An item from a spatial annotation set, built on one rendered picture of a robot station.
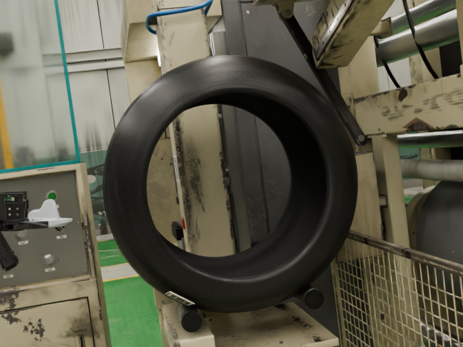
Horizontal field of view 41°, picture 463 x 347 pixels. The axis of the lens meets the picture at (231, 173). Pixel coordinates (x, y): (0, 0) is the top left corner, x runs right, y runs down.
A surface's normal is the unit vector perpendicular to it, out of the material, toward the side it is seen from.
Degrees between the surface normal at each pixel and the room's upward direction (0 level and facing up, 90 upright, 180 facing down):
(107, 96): 90
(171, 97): 81
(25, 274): 90
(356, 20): 162
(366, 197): 90
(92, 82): 90
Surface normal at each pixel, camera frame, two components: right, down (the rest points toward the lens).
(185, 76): -0.20, -0.64
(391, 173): 0.19, 0.03
